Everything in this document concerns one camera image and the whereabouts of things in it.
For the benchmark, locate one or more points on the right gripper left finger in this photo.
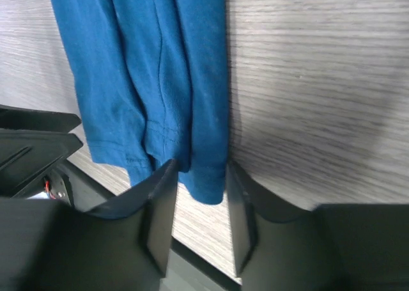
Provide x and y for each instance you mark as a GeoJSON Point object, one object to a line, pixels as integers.
{"type": "Point", "coordinates": [26, 225]}

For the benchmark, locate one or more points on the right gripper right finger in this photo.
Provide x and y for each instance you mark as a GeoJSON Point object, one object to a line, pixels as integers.
{"type": "Point", "coordinates": [279, 246]}

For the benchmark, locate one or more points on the dark blue t shirt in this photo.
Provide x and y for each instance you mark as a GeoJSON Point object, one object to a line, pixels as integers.
{"type": "Point", "coordinates": [151, 81]}

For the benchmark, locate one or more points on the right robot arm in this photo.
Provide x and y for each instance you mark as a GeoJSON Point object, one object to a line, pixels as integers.
{"type": "Point", "coordinates": [34, 145]}

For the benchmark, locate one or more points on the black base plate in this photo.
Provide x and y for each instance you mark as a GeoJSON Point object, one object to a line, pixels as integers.
{"type": "Point", "coordinates": [107, 242]}

